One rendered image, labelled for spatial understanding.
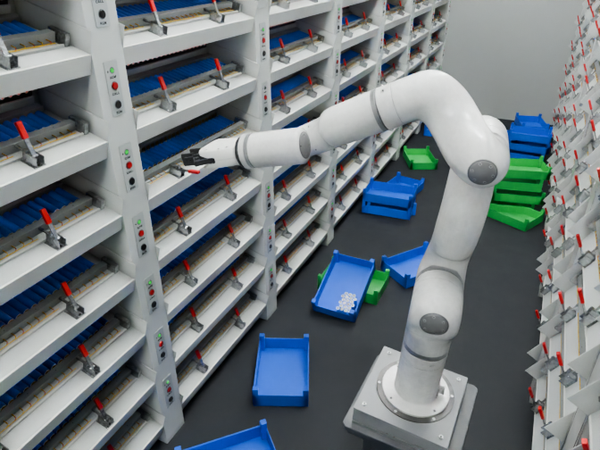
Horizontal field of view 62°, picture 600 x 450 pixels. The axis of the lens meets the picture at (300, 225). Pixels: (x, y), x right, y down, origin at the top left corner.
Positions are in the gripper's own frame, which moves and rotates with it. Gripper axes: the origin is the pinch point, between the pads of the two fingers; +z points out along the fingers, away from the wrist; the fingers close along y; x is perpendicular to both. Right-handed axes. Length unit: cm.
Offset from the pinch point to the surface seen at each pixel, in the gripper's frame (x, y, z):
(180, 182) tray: 9.7, -8.3, 13.9
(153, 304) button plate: 38.9, 11.6, 21.0
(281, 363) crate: 97, -32, 15
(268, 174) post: 28, -60, 15
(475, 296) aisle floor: 114, -107, -50
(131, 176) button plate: 0.3, 10.4, 12.2
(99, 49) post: -29.6, 12.8, 5.3
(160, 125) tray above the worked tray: -8.3, -3.5, 10.1
